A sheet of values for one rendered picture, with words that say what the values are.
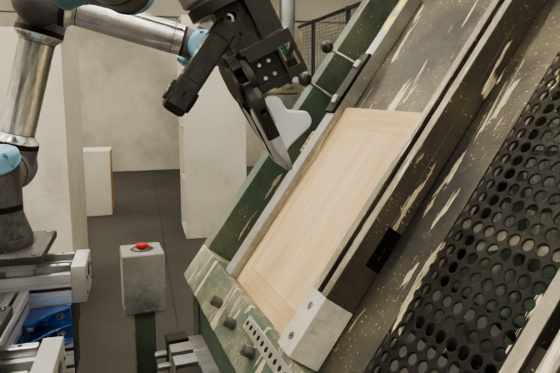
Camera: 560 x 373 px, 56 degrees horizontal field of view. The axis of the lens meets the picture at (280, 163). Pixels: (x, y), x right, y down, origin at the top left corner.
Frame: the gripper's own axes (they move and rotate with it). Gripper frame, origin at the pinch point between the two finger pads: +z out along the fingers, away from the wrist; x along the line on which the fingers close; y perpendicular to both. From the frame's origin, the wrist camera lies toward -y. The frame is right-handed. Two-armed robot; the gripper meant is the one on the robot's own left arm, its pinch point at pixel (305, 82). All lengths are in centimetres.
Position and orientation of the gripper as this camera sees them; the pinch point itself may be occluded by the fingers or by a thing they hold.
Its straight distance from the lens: 152.0
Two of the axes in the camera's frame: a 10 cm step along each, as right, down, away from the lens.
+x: -3.8, 8.3, -4.0
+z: 7.6, 5.3, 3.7
